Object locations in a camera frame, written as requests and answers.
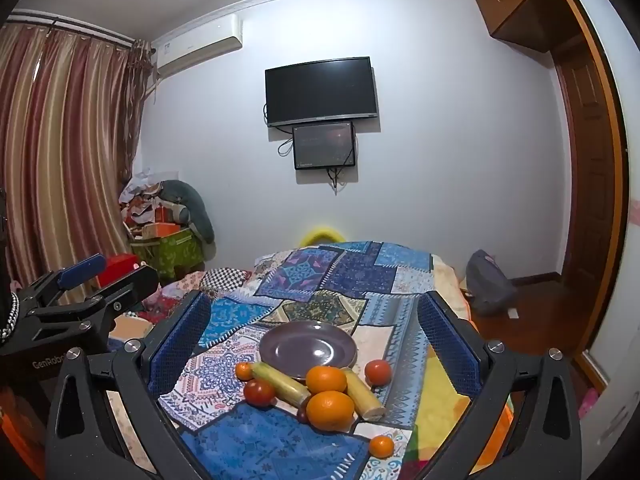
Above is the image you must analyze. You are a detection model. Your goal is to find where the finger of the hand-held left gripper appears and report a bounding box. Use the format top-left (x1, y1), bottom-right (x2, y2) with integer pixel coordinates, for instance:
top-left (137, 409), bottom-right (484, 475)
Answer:
top-left (20, 254), bottom-right (107, 311)
top-left (27, 264), bottom-right (160, 356)

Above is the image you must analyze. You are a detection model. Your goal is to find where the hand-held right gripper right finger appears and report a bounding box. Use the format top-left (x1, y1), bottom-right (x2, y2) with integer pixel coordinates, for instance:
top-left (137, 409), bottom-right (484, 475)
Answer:
top-left (416, 290), bottom-right (583, 480)

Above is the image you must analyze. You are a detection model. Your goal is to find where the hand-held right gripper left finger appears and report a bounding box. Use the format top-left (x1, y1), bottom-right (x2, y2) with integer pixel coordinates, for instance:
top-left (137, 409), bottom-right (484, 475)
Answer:
top-left (44, 290), bottom-right (213, 480)

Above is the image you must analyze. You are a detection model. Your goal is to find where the red tomato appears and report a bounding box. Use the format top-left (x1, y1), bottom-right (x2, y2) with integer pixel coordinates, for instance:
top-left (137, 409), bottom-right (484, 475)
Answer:
top-left (243, 378), bottom-right (276, 407)
top-left (364, 359), bottom-right (392, 386)

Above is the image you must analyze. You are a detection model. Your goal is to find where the yellow-green gourd piece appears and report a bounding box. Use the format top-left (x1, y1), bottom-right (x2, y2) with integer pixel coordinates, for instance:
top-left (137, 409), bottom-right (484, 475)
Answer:
top-left (250, 361), bottom-right (310, 406)
top-left (341, 367), bottom-right (387, 420)

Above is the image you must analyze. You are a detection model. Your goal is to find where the large orange with sticker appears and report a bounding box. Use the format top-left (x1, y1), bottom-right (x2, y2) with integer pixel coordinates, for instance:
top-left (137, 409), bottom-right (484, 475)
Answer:
top-left (306, 366), bottom-right (348, 395)

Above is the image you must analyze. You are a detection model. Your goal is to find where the purple ceramic plate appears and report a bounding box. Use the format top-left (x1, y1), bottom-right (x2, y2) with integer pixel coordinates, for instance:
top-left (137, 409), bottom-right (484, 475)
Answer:
top-left (259, 322), bottom-right (358, 381)

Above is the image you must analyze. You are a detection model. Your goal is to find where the red box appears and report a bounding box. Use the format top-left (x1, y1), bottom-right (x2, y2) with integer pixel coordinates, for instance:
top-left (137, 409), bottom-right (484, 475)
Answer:
top-left (97, 254), bottom-right (140, 288)

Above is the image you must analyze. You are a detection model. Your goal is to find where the green storage box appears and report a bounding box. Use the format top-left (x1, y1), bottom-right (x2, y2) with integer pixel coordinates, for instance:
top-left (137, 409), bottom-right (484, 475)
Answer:
top-left (131, 227), bottom-right (206, 281)

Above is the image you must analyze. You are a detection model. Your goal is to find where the orange box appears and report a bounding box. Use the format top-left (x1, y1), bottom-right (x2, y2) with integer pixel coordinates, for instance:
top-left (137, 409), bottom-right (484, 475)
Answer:
top-left (142, 222), bottom-right (181, 242)

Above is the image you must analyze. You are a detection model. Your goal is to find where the orange and yellow blanket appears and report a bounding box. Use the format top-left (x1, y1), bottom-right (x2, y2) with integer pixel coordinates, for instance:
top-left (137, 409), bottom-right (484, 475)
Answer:
top-left (400, 254), bottom-right (512, 480)

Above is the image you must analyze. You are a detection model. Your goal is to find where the grey backpack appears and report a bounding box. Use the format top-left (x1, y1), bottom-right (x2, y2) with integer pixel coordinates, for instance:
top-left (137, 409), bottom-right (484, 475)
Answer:
top-left (465, 249), bottom-right (520, 317)

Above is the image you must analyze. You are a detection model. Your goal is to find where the black-white checkered pillow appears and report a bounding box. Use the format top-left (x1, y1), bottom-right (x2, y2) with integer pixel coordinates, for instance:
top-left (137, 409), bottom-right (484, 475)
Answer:
top-left (200, 268), bottom-right (254, 297)

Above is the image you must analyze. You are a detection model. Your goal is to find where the grey plush toy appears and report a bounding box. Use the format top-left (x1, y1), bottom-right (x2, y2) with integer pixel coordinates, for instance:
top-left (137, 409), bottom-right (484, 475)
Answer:
top-left (162, 180), bottom-right (216, 245)

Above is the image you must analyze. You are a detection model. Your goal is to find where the striped red-beige curtain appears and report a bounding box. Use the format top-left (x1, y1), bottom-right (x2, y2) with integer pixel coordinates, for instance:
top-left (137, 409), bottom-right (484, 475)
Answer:
top-left (0, 22), bottom-right (157, 293)

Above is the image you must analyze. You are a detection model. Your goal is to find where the blue patchwork cloth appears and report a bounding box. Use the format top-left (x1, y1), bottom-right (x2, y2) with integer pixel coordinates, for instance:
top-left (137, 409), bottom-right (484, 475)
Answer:
top-left (159, 240), bottom-right (437, 480)

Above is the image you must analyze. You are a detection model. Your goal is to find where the yellow round object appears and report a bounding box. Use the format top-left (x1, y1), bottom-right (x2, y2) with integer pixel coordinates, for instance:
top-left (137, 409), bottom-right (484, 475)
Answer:
top-left (299, 226), bottom-right (346, 248)

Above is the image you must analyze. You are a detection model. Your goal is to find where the brown wooden door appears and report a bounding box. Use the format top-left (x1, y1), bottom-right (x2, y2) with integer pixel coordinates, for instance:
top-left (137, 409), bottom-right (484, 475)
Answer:
top-left (552, 0), bottom-right (628, 361)

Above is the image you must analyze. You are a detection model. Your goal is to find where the curtain rod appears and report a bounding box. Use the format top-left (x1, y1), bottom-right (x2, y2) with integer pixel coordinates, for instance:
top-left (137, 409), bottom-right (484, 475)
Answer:
top-left (0, 10), bottom-right (137, 45)

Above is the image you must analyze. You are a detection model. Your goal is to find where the white air conditioner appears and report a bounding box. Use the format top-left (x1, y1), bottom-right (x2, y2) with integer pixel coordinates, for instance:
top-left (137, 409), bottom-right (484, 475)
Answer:
top-left (151, 14), bottom-right (244, 80)

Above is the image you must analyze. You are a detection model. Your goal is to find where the white wardrobe door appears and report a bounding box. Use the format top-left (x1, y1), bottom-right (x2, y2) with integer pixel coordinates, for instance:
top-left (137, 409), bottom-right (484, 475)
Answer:
top-left (567, 0), bottom-right (640, 461)

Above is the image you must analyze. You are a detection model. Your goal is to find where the wooden overhead cabinet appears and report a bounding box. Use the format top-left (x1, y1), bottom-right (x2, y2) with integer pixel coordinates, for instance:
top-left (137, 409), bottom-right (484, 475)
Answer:
top-left (475, 0), bottom-right (572, 53)

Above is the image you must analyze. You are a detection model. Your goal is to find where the black television cable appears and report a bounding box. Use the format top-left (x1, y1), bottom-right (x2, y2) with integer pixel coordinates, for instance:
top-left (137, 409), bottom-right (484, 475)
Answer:
top-left (262, 102), bottom-right (295, 157)

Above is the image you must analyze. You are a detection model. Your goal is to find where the small black wall monitor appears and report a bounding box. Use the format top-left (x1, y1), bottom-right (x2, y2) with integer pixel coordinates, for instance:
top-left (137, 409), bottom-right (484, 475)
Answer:
top-left (292, 121), bottom-right (357, 170)

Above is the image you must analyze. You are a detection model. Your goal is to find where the black wall television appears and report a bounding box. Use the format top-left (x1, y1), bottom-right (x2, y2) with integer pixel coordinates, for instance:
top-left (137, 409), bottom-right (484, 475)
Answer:
top-left (264, 57), bottom-right (379, 128)

